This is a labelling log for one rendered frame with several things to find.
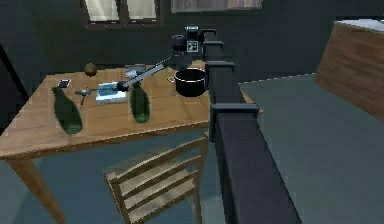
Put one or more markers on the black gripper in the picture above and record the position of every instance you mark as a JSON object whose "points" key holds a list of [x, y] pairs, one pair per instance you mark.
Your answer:
{"points": [[179, 43]]}

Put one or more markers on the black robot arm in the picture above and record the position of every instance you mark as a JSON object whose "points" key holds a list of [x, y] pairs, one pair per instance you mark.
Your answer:
{"points": [[247, 166]]}

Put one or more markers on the wooden slatted chair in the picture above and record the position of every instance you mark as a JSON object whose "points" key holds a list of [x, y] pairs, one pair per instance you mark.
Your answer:
{"points": [[156, 182]]}

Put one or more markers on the grey box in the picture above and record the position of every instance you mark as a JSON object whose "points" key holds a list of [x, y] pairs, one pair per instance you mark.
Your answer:
{"points": [[135, 67]]}

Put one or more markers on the dark green glass bottle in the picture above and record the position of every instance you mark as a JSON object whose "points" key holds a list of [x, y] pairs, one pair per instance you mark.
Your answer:
{"points": [[140, 105], [67, 113]]}

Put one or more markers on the black cooking pot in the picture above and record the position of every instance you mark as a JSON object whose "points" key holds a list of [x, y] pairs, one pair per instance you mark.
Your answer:
{"points": [[190, 85]]}

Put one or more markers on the brown round potato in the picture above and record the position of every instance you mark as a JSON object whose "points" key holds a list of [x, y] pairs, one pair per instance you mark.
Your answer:
{"points": [[90, 69]]}

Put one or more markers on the brown framed window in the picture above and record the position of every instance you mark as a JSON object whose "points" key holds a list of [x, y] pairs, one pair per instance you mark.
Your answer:
{"points": [[121, 13]]}

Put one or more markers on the wooden table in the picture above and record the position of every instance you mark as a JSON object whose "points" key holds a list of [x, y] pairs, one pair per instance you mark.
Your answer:
{"points": [[106, 125]]}

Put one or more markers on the dark grey ladle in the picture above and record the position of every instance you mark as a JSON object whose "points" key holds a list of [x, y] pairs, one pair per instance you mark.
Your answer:
{"points": [[83, 91]]}

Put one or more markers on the black mobile phone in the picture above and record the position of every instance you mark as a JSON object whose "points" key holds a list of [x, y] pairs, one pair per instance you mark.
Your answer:
{"points": [[64, 83]]}

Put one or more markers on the wooden counter with white top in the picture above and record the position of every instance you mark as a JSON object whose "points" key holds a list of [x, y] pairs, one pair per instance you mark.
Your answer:
{"points": [[353, 66]]}

